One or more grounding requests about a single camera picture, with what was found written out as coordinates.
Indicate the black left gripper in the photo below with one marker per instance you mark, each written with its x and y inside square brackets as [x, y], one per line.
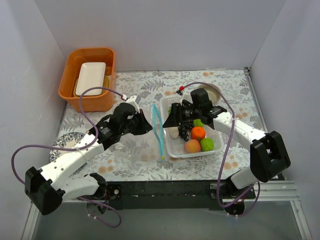
[136, 121]

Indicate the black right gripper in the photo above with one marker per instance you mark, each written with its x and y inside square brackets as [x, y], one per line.
[178, 114]

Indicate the white radish toy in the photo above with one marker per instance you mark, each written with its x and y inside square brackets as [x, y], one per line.
[173, 132]

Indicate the clear zip top bag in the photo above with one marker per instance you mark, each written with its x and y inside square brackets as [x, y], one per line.
[147, 147]

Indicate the dark grape bunch toy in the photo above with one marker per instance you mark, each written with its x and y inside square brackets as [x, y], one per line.
[184, 132]

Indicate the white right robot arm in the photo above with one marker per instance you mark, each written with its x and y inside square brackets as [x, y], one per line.
[268, 154]

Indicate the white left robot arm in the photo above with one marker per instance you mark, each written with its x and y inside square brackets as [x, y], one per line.
[49, 186]

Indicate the orange fruit toy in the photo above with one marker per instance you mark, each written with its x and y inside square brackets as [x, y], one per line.
[197, 133]

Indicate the white plastic basket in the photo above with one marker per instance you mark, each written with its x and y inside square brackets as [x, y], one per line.
[175, 147]

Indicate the peach toy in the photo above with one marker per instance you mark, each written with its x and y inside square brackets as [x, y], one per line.
[192, 146]

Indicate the green fruit toy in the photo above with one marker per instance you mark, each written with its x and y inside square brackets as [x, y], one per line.
[207, 144]

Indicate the beige ceramic bowl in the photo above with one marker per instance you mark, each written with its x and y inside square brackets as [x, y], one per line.
[213, 92]

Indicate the yellow container in bin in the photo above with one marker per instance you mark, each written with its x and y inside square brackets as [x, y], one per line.
[89, 82]

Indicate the black base bar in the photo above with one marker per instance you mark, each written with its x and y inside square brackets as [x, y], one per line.
[178, 194]

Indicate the blue patterned plate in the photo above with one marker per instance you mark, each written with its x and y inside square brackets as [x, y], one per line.
[67, 140]

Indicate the white rectangular plate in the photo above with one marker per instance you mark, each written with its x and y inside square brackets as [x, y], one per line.
[92, 74]

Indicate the orange plastic bin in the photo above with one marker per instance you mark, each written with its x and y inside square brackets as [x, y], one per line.
[96, 100]

